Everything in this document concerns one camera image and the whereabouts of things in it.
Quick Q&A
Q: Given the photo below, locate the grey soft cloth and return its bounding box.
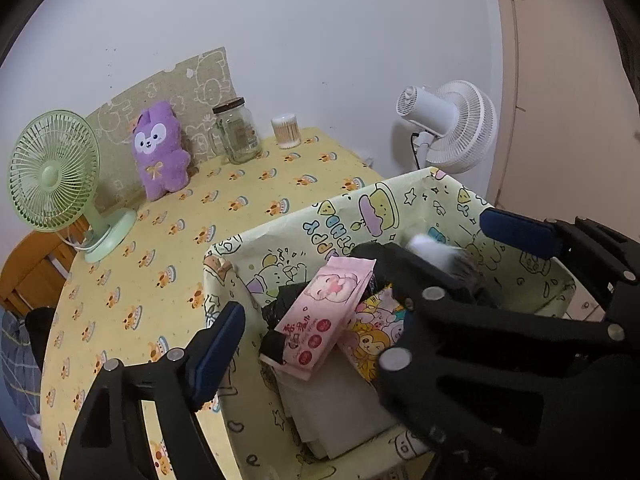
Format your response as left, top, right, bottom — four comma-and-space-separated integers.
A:
405, 232, 483, 286

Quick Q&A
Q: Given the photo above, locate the beige door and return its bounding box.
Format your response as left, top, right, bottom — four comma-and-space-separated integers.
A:
487, 0, 640, 321

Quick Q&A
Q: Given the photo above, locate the cartoon print storage box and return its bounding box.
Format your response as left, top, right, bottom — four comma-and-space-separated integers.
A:
202, 166, 577, 480

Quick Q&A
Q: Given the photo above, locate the green printed cardboard panel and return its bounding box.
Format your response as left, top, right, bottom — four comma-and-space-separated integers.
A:
84, 46, 240, 213

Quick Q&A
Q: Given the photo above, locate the black garment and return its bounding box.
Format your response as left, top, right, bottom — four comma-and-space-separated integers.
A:
25, 305, 57, 356

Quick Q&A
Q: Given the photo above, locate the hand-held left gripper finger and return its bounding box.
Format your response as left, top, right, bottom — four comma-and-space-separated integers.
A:
60, 300, 247, 480

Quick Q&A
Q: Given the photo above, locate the white towel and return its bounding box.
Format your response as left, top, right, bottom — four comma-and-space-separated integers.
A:
272, 355, 406, 461

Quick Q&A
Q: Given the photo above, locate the pink tissue packet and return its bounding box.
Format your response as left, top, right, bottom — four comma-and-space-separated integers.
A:
274, 256, 377, 382

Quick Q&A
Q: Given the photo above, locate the yellow cartoon print packet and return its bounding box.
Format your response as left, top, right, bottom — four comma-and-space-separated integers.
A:
339, 284, 411, 388

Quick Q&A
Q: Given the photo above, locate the blue plaid pillow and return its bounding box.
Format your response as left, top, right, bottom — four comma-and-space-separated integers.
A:
0, 307, 43, 431

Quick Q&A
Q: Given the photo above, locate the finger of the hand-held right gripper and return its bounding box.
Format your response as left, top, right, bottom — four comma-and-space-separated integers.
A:
370, 241, 640, 480
479, 209, 640, 311

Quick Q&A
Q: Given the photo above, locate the green desk fan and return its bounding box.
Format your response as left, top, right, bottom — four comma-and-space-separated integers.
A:
7, 109, 137, 264

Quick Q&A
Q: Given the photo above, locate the glass jar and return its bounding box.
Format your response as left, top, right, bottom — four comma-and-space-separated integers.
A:
212, 96, 264, 165

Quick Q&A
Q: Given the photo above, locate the black plastic bag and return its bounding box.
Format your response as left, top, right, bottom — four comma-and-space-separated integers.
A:
259, 282, 311, 361

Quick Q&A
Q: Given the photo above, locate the wooden chair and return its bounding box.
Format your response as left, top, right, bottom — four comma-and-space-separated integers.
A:
0, 217, 96, 318

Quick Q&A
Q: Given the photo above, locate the cotton swab container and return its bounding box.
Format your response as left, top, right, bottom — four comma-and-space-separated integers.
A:
271, 114, 302, 150

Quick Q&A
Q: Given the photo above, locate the white standing fan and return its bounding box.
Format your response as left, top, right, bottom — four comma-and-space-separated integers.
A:
396, 80, 497, 175

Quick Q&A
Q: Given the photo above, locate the purple plush toy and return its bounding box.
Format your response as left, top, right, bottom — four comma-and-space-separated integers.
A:
131, 100, 192, 202

